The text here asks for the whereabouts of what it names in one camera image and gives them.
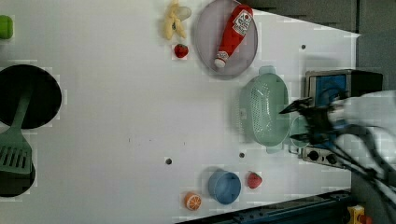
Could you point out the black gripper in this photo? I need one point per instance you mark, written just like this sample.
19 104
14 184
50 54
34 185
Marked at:
322 122

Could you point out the mint green oval strainer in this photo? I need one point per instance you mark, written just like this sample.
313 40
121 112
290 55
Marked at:
260 104

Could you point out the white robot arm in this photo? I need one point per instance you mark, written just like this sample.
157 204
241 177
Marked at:
362 133

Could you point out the mint green mug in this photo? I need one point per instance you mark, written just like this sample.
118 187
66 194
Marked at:
298 126

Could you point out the black toaster oven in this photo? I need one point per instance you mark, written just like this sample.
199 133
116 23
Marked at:
324 87

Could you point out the light red toy strawberry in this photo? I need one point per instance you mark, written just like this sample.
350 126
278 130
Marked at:
253 180

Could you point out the blue plastic cup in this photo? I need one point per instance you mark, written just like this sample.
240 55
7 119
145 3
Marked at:
224 186

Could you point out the yellow and red button box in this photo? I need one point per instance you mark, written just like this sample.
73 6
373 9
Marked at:
358 216

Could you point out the red ketchup bottle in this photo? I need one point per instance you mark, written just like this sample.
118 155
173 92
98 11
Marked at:
233 34

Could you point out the grey round plate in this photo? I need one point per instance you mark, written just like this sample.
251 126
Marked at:
208 33

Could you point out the toy orange half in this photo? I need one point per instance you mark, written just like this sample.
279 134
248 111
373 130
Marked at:
192 201

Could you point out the dark red toy strawberry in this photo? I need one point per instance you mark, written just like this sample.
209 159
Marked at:
181 50

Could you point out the peeled toy banana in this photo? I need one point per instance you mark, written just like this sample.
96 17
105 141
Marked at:
174 16

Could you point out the large black round pan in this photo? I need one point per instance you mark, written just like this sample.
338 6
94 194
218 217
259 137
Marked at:
45 100

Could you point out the green slotted spatula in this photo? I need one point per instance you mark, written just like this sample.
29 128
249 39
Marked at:
16 153

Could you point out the bright green object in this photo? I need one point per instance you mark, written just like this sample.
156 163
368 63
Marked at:
6 27

